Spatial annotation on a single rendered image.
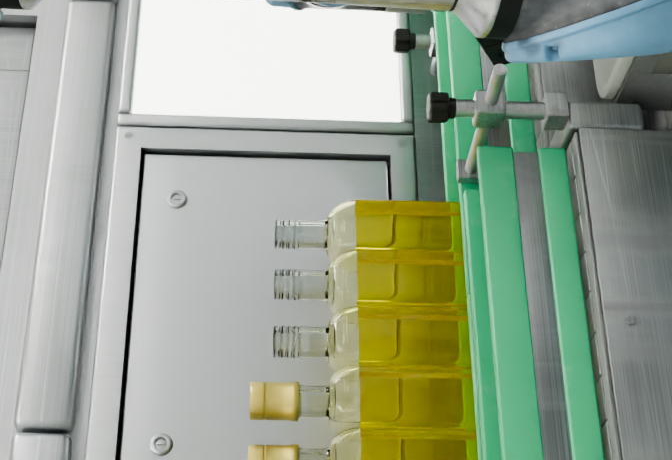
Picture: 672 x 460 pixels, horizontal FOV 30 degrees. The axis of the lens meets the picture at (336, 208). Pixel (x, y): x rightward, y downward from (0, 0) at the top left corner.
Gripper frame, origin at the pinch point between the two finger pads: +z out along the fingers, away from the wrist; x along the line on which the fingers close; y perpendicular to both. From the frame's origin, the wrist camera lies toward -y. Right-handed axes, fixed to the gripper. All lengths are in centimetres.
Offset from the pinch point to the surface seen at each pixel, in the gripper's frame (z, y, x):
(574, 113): -7.3, -2.4, -12.0
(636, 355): -4.8, -2.2, -35.6
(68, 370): -54, -31, -26
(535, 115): -10.8, -2.6, -12.3
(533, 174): -11.0, -4.4, -17.3
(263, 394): -34, -16, -34
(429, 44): -16.4, -23.1, 11.7
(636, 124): -1.7, -2.4, -13.0
